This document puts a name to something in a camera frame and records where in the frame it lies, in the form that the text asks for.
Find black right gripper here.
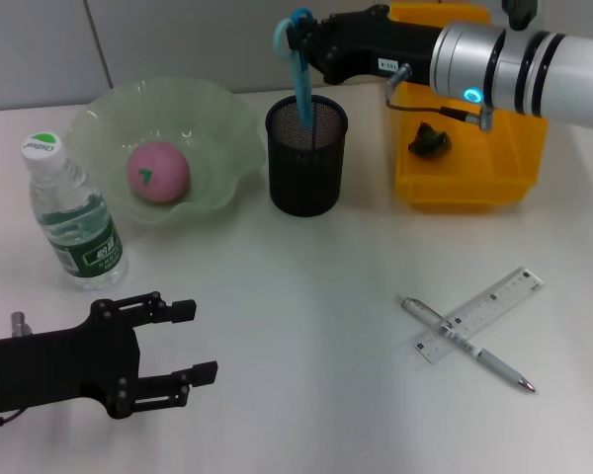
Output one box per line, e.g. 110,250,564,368
286,4,445,86

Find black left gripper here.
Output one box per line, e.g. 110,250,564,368
0,290,220,421

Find blue scissors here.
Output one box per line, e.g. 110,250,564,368
274,6,317,127

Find green plastic wrapper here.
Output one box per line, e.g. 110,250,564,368
407,118,454,158

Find clear green-label water bottle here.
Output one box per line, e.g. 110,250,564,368
20,131,128,291

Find pink peach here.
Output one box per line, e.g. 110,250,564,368
126,141,192,204

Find black mesh pen cup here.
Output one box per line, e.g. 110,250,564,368
264,93,350,217

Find green glass fruit plate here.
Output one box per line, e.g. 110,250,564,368
66,74,267,233

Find transparent plastic ruler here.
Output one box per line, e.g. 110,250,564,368
413,266,545,365

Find grey ballpoint pen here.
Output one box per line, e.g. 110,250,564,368
393,293,538,395

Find yellow plastic bin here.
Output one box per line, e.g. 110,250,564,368
387,2,550,211

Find right gripper cable with plug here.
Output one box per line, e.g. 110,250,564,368
381,63,496,132

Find gripper cable with plug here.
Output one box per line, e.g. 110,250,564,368
381,63,496,132
0,310,32,429

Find left gripper cable with plug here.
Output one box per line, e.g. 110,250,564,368
0,310,32,429

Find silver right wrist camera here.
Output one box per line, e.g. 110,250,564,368
502,0,539,31

